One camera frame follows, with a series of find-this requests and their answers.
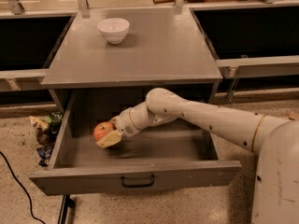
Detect grey side rail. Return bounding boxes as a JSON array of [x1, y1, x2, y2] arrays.
[[0, 69, 48, 92], [216, 55, 299, 78]]

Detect white ceramic bowl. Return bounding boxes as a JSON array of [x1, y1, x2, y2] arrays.
[[97, 18, 130, 44]]

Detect pile of snack bags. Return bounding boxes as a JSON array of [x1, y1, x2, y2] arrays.
[[29, 111, 63, 167]]

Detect right grey side rail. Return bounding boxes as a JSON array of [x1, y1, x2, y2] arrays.
[[216, 55, 299, 78]]

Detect black drawer handle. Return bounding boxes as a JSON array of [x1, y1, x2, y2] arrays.
[[121, 175, 155, 189]]

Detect red apple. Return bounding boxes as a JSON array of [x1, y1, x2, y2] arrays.
[[93, 121, 115, 141]]

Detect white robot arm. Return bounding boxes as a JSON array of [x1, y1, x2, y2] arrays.
[[93, 88, 299, 224]]

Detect grey cabinet with top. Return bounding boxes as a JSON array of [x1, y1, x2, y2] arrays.
[[40, 7, 223, 112]]

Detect black cable on floor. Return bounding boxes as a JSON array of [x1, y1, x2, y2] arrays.
[[0, 151, 48, 224]]

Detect brown wooden stick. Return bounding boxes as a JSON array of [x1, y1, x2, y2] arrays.
[[152, 0, 175, 5]]

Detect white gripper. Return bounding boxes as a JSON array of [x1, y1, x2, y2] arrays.
[[95, 101, 177, 149]]

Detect open grey top drawer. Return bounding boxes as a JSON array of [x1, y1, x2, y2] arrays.
[[29, 90, 241, 195]]

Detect left grey side rail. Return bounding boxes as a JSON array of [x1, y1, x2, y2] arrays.
[[0, 69, 48, 92]]

